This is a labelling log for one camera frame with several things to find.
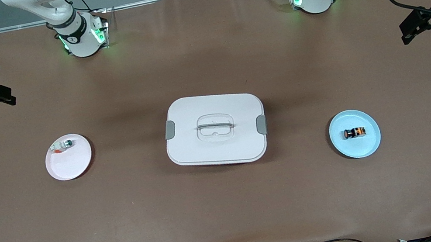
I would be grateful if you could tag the light blue round plate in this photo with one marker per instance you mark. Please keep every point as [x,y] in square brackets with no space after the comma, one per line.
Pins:
[357,147]

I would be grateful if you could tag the brown table mat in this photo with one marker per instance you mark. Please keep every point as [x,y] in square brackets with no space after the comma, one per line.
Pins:
[231,211]

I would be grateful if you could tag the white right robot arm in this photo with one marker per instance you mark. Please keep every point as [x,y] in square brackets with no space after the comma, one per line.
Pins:
[79,40]

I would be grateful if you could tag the white lidded plastic box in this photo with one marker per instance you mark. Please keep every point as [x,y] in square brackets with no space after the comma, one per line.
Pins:
[220,146]

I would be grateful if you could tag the pink round plate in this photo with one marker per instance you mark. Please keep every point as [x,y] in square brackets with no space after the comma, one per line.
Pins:
[69,172]

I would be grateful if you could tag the green push button switch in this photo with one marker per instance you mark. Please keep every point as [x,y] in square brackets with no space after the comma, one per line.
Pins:
[66,143]

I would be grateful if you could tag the orange push button switch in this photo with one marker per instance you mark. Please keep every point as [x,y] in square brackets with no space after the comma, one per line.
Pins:
[355,132]

